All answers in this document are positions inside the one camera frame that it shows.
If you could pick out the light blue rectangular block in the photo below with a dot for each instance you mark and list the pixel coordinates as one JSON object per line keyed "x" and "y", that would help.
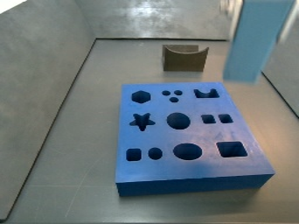
{"x": 259, "y": 25}

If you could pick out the blue foam shape board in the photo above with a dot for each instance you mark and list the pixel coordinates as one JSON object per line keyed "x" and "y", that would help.
{"x": 185, "y": 141}

